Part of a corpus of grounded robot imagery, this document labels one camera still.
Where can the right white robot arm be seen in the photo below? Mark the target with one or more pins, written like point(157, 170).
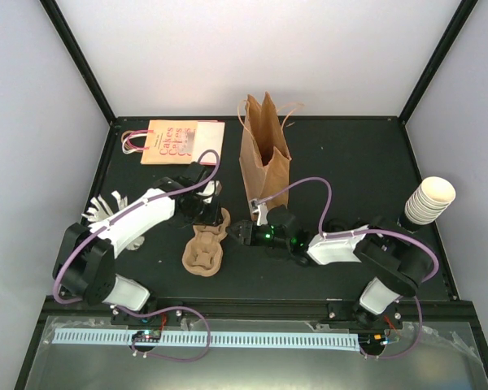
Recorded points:
point(399, 261)

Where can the stack of white paper cups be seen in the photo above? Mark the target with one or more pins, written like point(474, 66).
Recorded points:
point(429, 200)

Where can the white plastic cutlery bundle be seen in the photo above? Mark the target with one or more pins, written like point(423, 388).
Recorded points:
point(99, 209)

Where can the perforated white metal rail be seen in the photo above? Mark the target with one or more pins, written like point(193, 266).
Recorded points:
point(213, 339)

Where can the black coffee cup lid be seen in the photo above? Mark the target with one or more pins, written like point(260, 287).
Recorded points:
point(335, 226)

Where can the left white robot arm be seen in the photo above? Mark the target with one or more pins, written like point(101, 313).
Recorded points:
point(85, 265)

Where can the printed orange paper bag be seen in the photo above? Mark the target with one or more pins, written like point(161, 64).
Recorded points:
point(176, 142)

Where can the brown pulp cup carrier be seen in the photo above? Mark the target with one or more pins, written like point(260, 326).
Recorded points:
point(203, 253)

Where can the brown paper bag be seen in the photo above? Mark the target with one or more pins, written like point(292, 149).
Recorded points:
point(264, 154)

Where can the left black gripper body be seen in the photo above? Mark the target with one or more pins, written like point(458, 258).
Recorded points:
point(189, 215)

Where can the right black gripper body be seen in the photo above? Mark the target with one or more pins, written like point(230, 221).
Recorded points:
point(272, 241)

